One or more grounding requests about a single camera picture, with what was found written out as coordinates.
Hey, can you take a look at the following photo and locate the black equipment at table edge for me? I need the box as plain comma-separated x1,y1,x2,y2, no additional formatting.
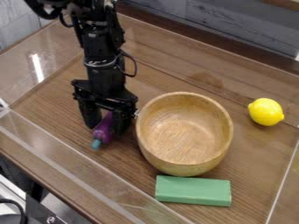
0,199,59,224

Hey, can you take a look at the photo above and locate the brown wooden bowl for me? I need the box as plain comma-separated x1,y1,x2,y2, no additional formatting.
134,92,233,177

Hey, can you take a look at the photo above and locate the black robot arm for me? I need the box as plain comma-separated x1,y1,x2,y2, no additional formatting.
23,0,137,135

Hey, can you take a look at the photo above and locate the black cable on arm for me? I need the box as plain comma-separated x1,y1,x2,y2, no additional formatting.
116,49,138,78

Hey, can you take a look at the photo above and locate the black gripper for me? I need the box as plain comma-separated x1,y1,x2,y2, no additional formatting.
70,59,137,136

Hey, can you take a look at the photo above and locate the green rectangular block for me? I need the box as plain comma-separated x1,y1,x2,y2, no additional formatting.
154,175,232,207

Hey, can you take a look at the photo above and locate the purple toy eggplant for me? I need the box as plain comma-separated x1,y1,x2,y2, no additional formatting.
90,112,113,151

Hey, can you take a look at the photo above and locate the yellow lemon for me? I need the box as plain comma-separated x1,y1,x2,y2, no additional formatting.
246,98,285,127

